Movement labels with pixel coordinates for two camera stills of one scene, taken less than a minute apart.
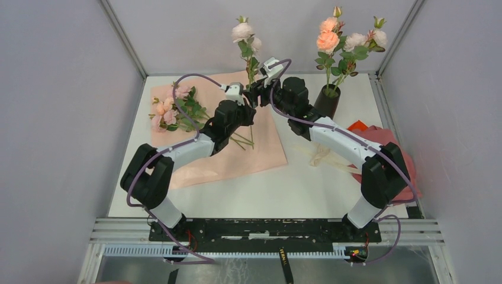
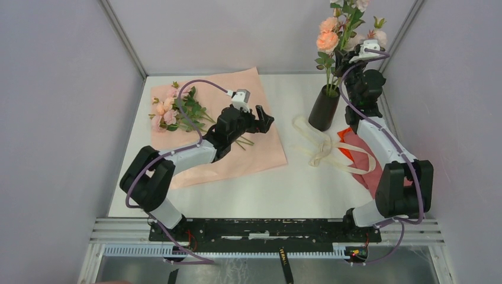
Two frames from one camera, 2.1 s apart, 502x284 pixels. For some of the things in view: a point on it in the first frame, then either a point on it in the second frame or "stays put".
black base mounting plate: (339, 233) stays put
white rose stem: (249, 44) to (354, 21)
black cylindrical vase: (327, 100) stays put
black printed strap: (286, 265) stays put
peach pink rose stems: (179, 110) stays put
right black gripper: (258, 89) to (343, 61)
